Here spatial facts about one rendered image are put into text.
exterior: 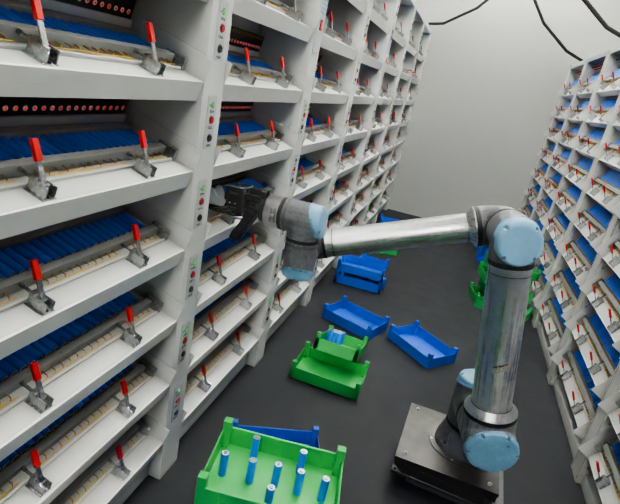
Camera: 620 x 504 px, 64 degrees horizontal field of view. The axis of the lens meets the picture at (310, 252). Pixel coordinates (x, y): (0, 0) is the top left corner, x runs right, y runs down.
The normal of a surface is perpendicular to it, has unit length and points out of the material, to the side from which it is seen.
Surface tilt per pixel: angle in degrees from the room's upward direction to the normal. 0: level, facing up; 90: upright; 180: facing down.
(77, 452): 17
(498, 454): 94
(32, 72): 107
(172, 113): 90
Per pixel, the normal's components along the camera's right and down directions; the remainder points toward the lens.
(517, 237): -0.14, 0.18
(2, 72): 0.83, 0.54
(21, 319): 0.46, -0.80
